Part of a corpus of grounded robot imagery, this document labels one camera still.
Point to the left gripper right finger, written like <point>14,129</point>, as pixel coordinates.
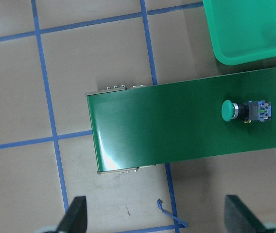
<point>238,218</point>

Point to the green push button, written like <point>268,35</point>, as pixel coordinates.
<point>247,112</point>

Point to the green conveyor belt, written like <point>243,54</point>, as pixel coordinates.
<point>180,121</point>

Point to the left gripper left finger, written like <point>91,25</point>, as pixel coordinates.
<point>75,219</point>

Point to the green plastic tray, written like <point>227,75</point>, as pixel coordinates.
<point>241,31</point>

